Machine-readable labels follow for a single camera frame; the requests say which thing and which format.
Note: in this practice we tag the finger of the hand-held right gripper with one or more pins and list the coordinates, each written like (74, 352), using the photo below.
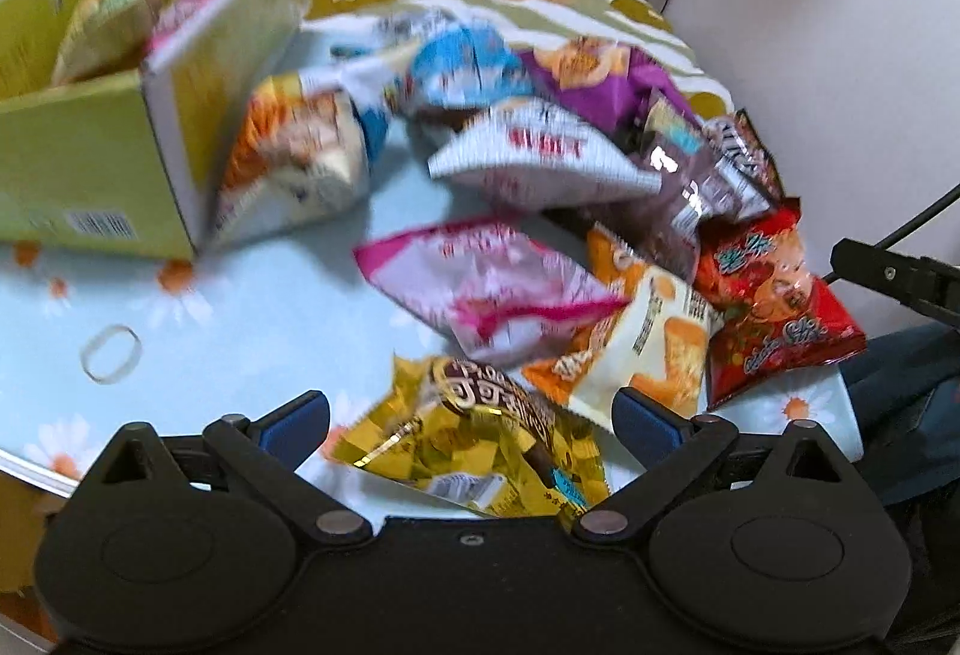
(896, 271)

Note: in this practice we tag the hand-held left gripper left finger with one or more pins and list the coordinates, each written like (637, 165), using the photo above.
(300, 415)

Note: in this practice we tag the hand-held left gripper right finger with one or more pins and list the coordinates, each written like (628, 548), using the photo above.
(645, 420)

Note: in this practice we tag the yellow gold snack packet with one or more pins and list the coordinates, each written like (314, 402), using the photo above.
(465, 445)

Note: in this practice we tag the dark red snack packet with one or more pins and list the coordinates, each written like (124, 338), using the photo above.
(746, 149)

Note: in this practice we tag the green cardboard box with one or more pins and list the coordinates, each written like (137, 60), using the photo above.
(82, 175)

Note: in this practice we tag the purple snack packet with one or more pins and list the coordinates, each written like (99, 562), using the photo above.
(600, 78)

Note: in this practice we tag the cream and orange snack packet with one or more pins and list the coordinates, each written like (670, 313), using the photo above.
(645, 340)

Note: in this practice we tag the light blue daisy tablecloth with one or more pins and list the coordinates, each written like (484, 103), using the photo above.
(262, 325)

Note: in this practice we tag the person's dark blue trousers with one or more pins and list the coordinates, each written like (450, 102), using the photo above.
(915, 400)

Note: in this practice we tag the bright red snack packet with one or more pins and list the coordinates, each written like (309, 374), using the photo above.
(772, 317)

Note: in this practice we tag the large pink snack packet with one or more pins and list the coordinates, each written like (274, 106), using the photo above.
(487, 280)

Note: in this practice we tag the rubber band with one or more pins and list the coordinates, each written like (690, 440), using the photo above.
(84, 359)

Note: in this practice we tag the brown snack packet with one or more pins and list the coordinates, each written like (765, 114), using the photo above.
(675, 197)

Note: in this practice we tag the orange and white snack packet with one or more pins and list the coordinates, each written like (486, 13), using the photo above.
(300, 160)

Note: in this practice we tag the white snack packet red label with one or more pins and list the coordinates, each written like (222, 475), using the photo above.
(532, 160)

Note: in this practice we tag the blue snack packet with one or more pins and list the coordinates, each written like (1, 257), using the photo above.
(465, 63)

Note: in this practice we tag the pale green snack packet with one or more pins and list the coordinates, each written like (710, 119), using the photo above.
(105, 25)

